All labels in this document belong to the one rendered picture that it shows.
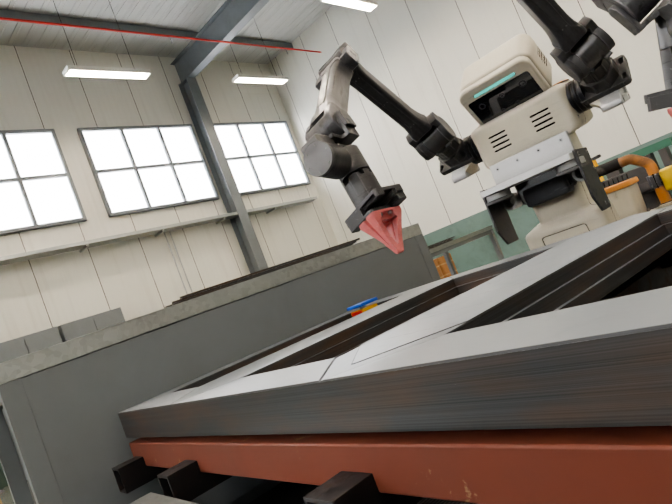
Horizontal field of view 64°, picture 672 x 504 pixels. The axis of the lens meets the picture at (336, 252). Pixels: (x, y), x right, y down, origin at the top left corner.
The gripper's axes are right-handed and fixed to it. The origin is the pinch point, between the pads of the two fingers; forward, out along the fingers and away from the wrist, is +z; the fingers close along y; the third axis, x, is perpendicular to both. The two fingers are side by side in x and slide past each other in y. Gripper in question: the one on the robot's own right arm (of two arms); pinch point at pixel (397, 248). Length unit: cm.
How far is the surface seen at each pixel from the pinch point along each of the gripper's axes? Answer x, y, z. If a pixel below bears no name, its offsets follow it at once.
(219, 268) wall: 435, -928, -380
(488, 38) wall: 907, -397, -493
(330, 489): -36.9, 13.3, 25.1
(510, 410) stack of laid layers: -33, 35, 25
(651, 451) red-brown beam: -33, 42, 30
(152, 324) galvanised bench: -23, -59, -19
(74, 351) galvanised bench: -40, -59, -19
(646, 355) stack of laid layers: -33, 45, 25
